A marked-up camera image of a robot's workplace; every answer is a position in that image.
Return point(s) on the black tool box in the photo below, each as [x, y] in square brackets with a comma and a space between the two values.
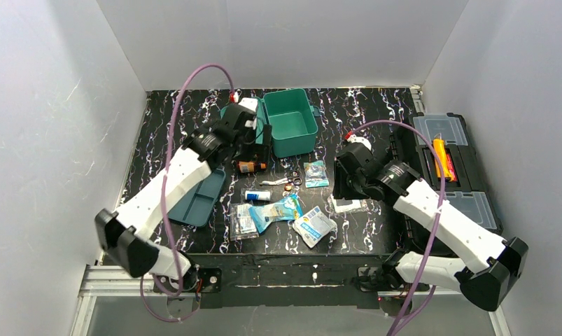
[466, 190]

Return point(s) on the blue white pouch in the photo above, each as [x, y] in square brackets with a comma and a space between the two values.
[286, 209]

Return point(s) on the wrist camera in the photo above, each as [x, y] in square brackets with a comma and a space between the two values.
[251, 105]
[354, 139]

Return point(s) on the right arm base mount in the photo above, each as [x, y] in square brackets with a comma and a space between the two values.
[377, 273]

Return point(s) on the aluminium frame rail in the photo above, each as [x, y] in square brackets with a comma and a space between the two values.
[106, 281]

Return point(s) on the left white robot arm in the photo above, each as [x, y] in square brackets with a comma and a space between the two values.
[124, 233]

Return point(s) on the small scissors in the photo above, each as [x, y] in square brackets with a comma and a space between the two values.
[293, 177]

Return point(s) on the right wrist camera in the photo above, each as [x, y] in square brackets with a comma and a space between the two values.
[354, 139]

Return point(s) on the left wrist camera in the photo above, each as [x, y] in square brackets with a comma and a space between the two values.
[251, 105]

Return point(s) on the teal insert tray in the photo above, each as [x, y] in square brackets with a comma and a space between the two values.
[196, 206]

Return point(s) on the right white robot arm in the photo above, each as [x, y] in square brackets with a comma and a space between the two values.
[485, 266]

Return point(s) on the white ointment tube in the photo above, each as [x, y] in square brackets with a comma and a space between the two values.
[257, 195]

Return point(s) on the teal bandage packet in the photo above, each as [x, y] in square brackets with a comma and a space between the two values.
[316, 174]

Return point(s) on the teal medicine box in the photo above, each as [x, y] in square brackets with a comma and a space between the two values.
[293, 121]

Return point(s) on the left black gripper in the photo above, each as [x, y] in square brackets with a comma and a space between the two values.
[256, 151]

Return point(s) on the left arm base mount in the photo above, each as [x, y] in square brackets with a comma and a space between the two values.
[201, 280]

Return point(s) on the white blue gauze packet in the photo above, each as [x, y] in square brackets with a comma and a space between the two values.
[313, 226]

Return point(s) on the clear bag of packets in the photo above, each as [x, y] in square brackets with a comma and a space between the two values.
[242, 225]

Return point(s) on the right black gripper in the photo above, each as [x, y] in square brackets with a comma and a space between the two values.
[344, 180]

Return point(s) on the orange tool in toolbox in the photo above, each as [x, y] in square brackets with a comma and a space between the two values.
[441, 159]

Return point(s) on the brown medicine bottle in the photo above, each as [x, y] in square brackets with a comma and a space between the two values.
[245, 167]

